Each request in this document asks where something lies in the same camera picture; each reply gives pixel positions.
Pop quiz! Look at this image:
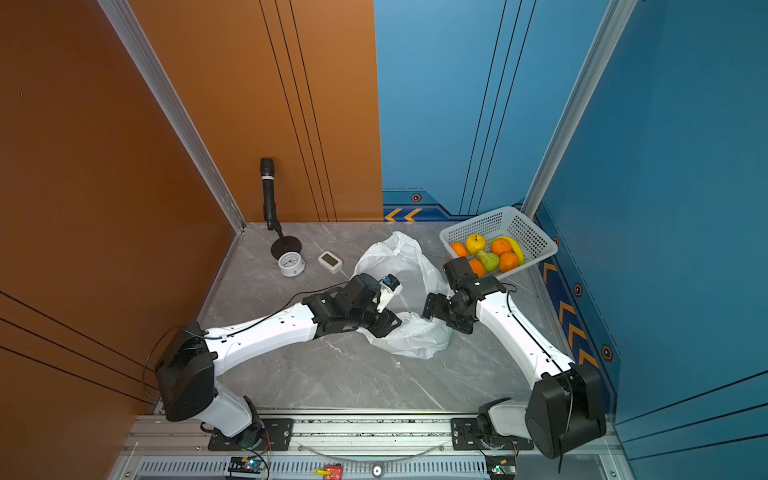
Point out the white plastic bag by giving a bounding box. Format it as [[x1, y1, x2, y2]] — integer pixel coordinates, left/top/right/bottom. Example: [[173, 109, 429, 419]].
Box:
[[354, 231, 452, 360]]

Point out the green pear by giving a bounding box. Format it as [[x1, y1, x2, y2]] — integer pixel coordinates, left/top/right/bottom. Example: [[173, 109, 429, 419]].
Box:
[[474, 250, 500, 273]]

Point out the orange fruit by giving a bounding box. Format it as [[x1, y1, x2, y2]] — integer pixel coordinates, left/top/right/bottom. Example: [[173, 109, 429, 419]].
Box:
[[490, 237, 513, 257], [451, 242, 469, 257], [498, 251, 520, 273]]

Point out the yellow apple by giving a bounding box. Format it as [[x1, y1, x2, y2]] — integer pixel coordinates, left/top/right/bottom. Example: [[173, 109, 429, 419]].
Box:
[[465, 234, 487, 255]]

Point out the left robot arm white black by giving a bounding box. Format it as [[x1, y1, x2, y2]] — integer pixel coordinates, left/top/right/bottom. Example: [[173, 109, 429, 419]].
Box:
[[154, 273, 402, 450]]

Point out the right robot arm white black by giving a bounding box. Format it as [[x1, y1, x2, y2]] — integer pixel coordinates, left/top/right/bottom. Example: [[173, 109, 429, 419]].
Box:
[[423, 258, 607, 459]]

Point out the small white digital timer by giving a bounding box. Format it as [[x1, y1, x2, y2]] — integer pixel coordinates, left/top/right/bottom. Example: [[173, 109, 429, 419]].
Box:
[[318, 251, 343, 274]]

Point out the round white gauge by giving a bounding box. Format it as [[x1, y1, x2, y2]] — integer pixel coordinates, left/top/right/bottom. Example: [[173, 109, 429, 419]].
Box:
[[278, 251, 306, 278]]

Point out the yellow banana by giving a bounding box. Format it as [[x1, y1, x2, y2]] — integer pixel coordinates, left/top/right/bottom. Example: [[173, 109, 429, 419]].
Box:
[[502, 236, 525, 265]]

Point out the black microphone on stand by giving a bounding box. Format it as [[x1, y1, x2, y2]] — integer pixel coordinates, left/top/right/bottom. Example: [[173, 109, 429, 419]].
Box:
[[260, 158, 302, 260]]

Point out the white plastic basket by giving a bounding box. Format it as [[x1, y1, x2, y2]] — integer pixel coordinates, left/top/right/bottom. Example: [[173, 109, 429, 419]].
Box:
[[439, 207, 558, 279]]

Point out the circuit board right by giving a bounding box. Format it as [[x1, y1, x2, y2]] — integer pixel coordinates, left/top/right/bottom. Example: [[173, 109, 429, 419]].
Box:
[[486, 460, 517, 480]]

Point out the green circuit board left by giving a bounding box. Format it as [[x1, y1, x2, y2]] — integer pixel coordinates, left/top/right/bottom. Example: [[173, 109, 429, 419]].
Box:
[[227, 456, 270, 479]]

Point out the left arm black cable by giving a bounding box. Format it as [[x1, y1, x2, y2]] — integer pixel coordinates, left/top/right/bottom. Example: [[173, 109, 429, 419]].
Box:
[[141, 280, 349, 400]]

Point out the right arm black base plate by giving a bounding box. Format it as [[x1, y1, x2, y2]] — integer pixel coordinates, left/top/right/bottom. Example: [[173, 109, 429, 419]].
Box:
[[450, 416, 535, 451]]

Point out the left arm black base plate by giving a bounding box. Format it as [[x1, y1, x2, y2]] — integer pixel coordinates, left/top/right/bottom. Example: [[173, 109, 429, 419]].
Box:
[[208, 418, 294, 453]]

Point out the red emergency switch box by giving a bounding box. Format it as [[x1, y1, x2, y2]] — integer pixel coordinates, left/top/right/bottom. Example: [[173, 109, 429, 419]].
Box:
[[312, 464, 344, 480]]

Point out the aluminium front rail frame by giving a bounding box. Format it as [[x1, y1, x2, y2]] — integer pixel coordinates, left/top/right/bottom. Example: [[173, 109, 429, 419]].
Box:
[[109, 409, 633, 479]]

